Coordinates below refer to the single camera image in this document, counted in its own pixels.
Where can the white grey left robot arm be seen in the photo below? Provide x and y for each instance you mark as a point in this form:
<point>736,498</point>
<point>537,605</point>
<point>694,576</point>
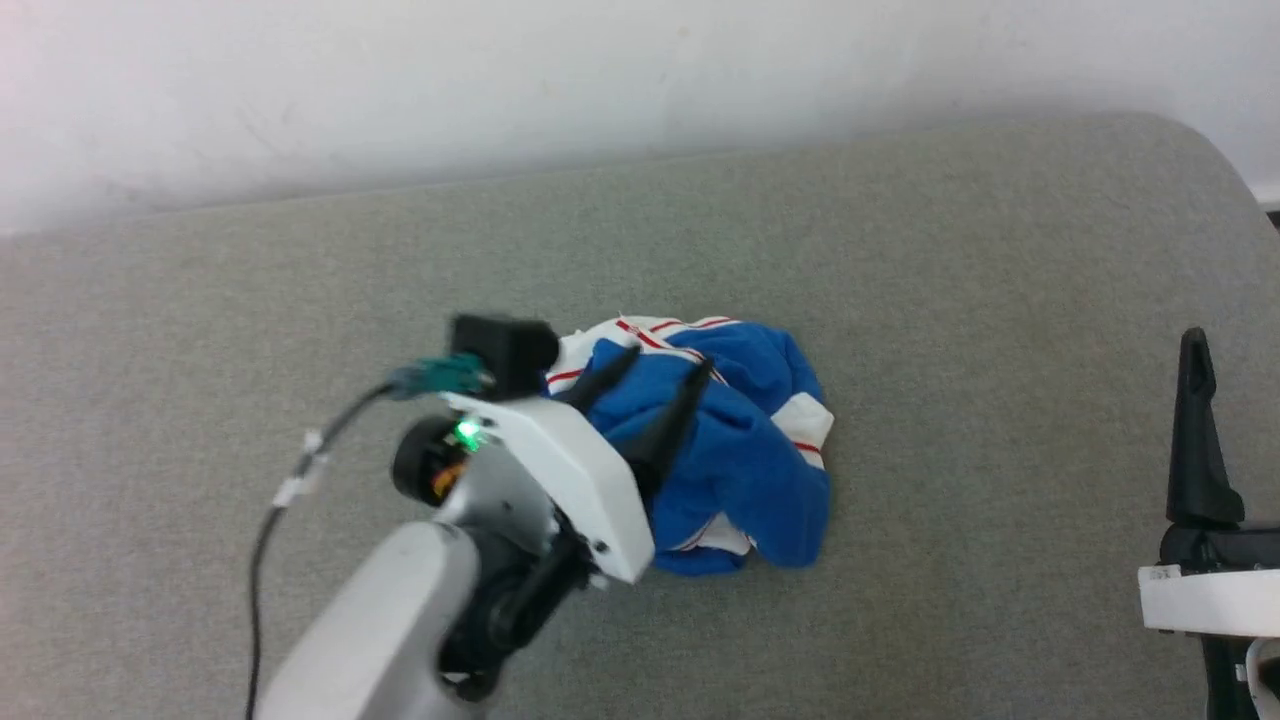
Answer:
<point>390,620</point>

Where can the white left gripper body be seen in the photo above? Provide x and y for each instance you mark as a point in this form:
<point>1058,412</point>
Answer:
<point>570,470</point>

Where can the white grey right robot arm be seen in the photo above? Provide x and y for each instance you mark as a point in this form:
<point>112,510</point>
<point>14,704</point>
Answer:
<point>1225,680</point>

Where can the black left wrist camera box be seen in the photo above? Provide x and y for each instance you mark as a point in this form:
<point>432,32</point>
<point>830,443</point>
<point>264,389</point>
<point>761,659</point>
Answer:
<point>505,350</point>

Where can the blue white red-striped jersey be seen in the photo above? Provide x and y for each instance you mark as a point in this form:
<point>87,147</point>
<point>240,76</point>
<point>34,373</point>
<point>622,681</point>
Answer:
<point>745,470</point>

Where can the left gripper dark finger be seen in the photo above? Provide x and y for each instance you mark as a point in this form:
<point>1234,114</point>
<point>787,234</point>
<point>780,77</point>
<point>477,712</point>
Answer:
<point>670,430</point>
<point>600,385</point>

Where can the grey fabric sofa seat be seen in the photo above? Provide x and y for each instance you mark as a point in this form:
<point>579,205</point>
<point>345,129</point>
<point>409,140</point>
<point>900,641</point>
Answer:
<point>200,350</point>

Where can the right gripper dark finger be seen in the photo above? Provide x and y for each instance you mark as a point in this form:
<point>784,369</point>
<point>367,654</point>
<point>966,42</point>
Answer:
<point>1198,450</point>

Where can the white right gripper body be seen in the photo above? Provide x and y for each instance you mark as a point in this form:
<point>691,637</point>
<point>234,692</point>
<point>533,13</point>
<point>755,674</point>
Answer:
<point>1215,595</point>

